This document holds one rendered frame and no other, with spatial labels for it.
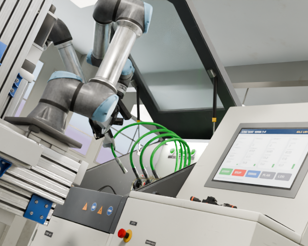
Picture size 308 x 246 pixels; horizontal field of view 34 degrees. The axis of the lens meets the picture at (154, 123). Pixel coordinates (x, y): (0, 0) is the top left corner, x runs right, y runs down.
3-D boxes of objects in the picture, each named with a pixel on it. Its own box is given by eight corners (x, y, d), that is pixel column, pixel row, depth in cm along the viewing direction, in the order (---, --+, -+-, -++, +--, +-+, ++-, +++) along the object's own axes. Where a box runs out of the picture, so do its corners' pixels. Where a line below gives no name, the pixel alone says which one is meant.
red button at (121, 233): (113, 237, 192) (119, 225, 193) (121, 241, 194) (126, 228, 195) (121, 240, 188) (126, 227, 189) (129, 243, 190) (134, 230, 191)
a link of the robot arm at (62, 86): (41, 105, 192) (55, 74, 196) (74, 117, 192) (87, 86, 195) (36, 95, 180) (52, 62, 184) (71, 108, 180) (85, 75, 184)
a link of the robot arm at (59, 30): (68, 10, 239) (103, 104, 252) (57, 14, 248) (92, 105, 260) (48, 17, 233) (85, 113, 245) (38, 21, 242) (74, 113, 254)
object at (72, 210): (45, 212, 254) (57, 183, 258) (52, 215, 256) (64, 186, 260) (108, 232, 203) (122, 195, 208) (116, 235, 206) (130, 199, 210)
